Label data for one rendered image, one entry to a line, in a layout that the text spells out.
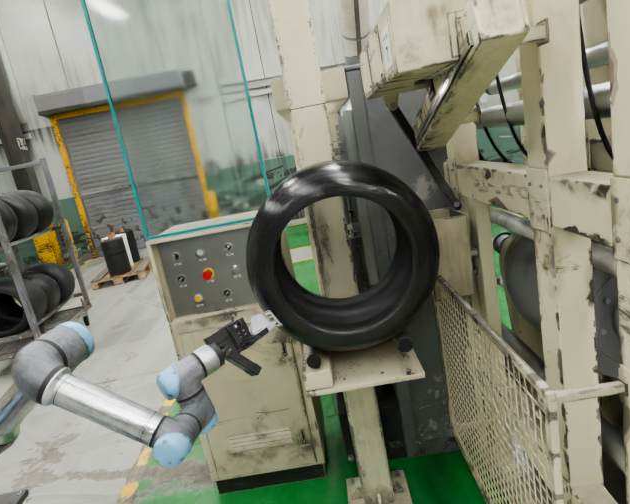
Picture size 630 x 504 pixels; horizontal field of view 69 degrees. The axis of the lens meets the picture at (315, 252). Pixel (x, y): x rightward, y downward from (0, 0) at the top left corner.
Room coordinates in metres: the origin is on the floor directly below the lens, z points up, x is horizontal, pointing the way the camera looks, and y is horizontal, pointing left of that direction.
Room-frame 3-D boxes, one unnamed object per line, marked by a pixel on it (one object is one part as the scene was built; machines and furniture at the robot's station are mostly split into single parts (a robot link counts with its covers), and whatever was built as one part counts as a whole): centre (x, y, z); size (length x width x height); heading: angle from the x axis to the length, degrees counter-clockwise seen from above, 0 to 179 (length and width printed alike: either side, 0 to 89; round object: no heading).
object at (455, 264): (1.66, -0.47, 1.05); 0.20 x 0.15 x 0.30; 178
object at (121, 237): (7.58, 3.18, 0.38); 1.20 x 0.80 x 0.76; 10
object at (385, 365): (1.45, -0.08, 0.80); 0.37 x 0.36 x 0.02; 88
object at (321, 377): (1.46, 0.06, 0.84); 0.36 x 0.09 x 0.06; 178
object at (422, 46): (1.31, -0.37, 1.71); 0.61 x 0.25 x 0.15; 178
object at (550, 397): (1.21, -0.40, 0.65); 0.90 x 0.02 x 0.70; 178
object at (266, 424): (2.09, 0.41, 0.63); 0.56 x 0.41 x 1.27; 88
